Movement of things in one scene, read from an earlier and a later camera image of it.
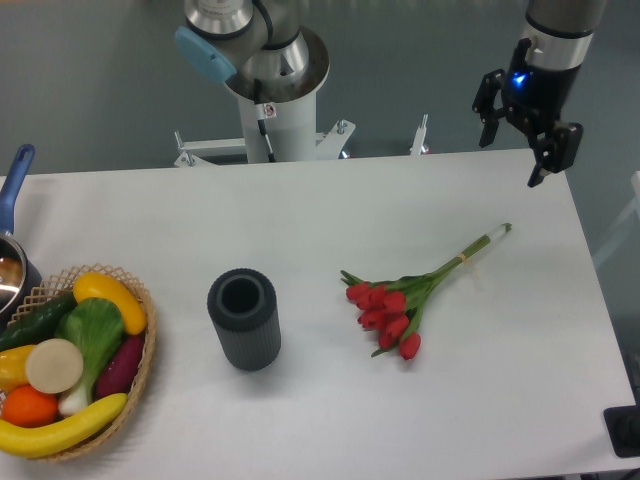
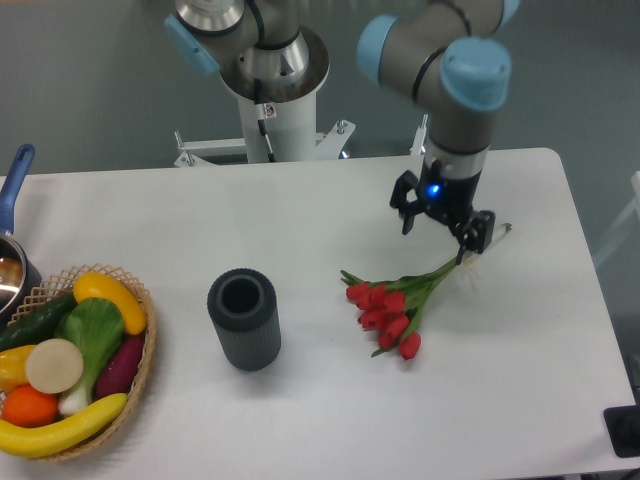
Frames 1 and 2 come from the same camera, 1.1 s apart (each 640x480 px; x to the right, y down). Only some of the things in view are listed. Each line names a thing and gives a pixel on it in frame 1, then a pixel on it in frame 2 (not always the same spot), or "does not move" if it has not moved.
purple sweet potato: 117,374 does not move
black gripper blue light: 538,97 → 448,198
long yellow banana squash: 76,429 does not move
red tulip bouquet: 389,308 does not move
